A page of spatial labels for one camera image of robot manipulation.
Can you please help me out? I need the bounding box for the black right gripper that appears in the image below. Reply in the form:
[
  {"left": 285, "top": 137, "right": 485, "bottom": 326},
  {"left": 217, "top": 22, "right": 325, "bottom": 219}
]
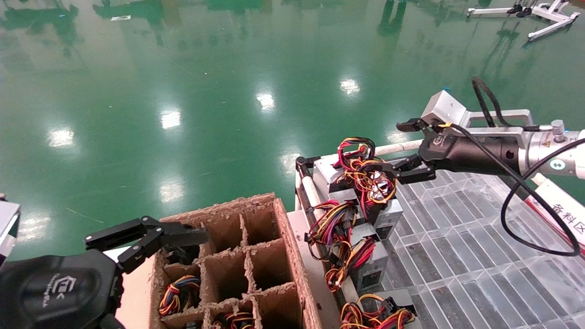
[{"left": 378, "top": 117, "right": 524, "bottom": 185}]

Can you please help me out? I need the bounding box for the white sign with red print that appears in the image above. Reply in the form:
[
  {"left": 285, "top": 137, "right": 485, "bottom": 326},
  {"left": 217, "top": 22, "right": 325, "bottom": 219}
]
[{"left": 526, "top": 176, "right": 585, "bottom": 249}]

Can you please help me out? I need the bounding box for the silver power supply with cables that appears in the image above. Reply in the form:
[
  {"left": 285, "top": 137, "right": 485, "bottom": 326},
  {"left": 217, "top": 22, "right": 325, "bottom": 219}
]
[
  {"left": 158, "top": 274, "right": 202, "bottom": 317},
  {"left": 324, "top": 237, "right": 390, "bottom": 294},
  {"left": 352, "top": 158, "right": 405, "bottom": 241},
  {"left": 210, "top": 311, "right": 255, "bottom": 329},
  {"left": 304, "top": 199, "right": 381, "bottom": 261},
  {"left": 327, "top": 186, "right": 366, "bottom": 215},
  {"left": 339, "top": 288, "right": 417, "bottom": 329},
  {"left": 314, "top": 136, "right": 380, "bottom": 195}
]

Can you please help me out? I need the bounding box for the white metal floor stand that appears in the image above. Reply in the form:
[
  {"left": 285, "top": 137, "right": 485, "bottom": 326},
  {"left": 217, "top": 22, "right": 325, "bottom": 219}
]
[{"left": 466, "top": 0, "right": 581, "bottom": 42}]

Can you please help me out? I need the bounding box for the black cable bundle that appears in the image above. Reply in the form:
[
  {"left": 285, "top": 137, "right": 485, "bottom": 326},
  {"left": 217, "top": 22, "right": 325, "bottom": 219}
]
[{"left": 165, "top": 247, "right": 202, "bottom": 266}]

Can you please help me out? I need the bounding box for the brown cardboard divider box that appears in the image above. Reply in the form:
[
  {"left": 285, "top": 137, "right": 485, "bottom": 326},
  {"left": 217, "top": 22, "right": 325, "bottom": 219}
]
[{"left": 149, "top": 192, "right": 323, "bottom": 329}]

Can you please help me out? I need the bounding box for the thick braided black cable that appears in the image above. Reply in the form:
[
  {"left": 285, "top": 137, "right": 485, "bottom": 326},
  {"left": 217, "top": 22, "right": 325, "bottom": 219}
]
[{"left": 471, "top": 77, "right": 542, "bottom": 133}]

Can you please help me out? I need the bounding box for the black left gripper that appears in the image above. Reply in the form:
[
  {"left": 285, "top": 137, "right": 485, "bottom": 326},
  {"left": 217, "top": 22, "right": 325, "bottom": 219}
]
[{"left": 0, "top": 217, "right": 210, "bottom": 329}]

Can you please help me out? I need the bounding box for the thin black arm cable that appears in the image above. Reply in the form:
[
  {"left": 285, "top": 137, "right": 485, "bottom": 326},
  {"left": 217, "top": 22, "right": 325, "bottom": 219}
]
[{"left": 439, "top": 121, "right": 585, "bottom": 257}]

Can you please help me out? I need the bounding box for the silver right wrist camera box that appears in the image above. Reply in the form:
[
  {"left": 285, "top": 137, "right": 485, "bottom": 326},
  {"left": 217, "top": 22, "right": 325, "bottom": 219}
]
[{"left": 420, "top": 90, "right": 534, "bottom": 138}]

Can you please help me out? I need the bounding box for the clear plastic divider tray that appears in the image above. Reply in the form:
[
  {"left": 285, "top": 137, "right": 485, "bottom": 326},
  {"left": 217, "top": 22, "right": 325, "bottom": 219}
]
[{"left": 366, "top": 169, "right": 585, "bottom": 329}]

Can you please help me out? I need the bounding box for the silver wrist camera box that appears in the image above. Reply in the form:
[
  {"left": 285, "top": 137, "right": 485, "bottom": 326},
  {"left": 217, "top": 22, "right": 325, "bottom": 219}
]
[
  {"left": 0, "top": 200, "right": 22, "bottom": 264},
  {"left": 420, "top": 90, "right": 534, "bottom": 138}
]

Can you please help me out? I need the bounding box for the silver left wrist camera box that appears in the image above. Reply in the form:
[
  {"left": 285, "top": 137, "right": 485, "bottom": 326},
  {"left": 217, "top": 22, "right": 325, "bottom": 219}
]
[{"left": 0, "top": 200, "right": 22, "bottom": 264}]

